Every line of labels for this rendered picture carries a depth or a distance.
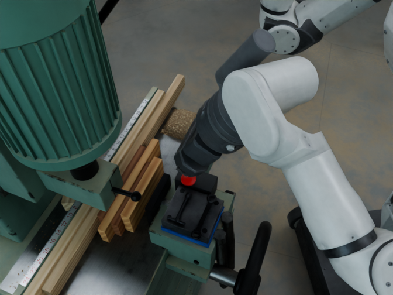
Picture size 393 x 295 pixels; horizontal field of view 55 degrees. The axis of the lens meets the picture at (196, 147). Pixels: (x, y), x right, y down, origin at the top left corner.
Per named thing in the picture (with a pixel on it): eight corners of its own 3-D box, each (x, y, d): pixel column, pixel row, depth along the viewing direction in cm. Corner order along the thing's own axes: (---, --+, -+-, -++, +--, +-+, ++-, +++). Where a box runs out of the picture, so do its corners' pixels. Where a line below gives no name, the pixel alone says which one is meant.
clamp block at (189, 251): (209, 273, 78) (210, 257, 71) (150, 249, 81) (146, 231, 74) (232, 212, 86) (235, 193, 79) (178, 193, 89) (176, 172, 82)
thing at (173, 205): (208, 248, 72) (209, 236, 68) (156, 227, 74) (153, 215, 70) (230, 192, 79) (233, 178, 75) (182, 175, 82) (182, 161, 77)
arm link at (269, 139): (259, 75, 53) (303, 160, 52) (211, 87, 48) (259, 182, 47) (290, 49, 48) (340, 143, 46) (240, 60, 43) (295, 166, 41)
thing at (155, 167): (133, 233, 80) (128, 218, 75) (125, 229, 81) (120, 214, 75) (164, 176, 89) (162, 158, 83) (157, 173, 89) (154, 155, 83)
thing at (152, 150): (109, 243, 79) (104, 232, 74) (102, 240, 79) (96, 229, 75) (160, 153, 93) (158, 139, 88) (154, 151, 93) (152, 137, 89)
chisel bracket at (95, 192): (108, 216, 73) (99, 195, 66) (47, 192, 76) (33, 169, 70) (126, 186, 77) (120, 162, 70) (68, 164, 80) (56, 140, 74)
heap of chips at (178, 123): (210, 149, 93) (211, 140, 90) (159, 133, 97) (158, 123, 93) (223, 123, 98) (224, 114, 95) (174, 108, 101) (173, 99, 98)
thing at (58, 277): (56, 298, 72) (50, 292, 69) (47, 294, 73) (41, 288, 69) (185, 86, 107) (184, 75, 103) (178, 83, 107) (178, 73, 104)
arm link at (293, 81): (276, 131, 58) (332, 96, 49) (225, 151, 52) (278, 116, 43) (242, 68, 60) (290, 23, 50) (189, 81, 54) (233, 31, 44)
